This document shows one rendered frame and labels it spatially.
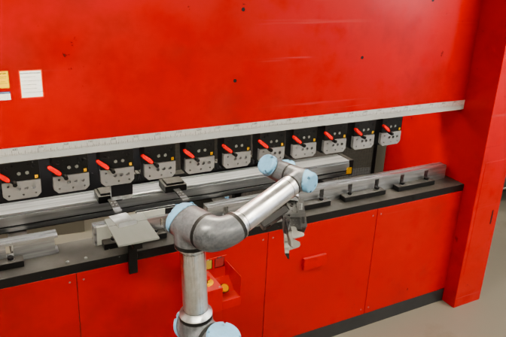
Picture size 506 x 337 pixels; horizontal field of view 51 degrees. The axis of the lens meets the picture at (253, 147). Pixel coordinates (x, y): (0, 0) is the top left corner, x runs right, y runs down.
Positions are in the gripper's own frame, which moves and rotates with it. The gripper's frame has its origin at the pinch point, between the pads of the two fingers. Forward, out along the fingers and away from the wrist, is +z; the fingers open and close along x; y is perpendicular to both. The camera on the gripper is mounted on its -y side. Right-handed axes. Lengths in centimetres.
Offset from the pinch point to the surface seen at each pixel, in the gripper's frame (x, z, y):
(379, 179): 109, -72, 71
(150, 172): 45, -54, -55
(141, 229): 48, -27, -60
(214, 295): 58, 1, -28
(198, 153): 48, -64, -34
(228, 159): 57, -64, -19
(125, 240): 41, -21, -65
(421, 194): 116, -64, 98
